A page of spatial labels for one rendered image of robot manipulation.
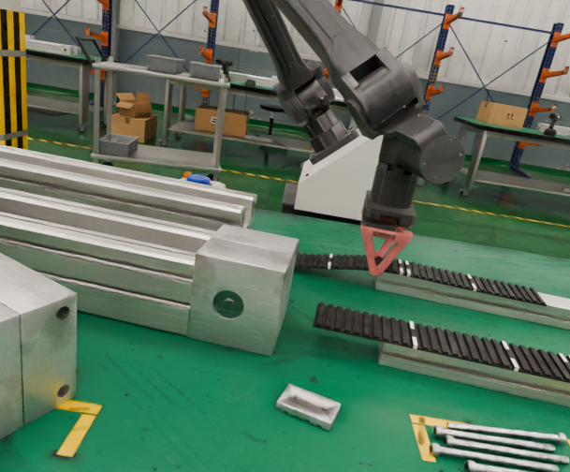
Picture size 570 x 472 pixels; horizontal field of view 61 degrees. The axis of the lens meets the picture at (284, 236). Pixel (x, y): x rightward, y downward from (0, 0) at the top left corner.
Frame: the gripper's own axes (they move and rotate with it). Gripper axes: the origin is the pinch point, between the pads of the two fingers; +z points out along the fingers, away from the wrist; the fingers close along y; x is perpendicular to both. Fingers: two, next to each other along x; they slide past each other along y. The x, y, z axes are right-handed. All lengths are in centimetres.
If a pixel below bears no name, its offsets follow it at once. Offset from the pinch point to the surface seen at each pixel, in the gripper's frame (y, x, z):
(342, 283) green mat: 2.2, -4.2, 3.2
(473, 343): 17.8, 10.2, 0.1
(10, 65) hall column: -238, -239, 4
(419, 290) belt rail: 1.9, 6.6, 2.1
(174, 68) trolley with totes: -270, -138, -10
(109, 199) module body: 4.1, -38.8, -2.8
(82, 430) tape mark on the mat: 38.8, -22.0, 3.3
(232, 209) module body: 4.8, -20.7, -5.2
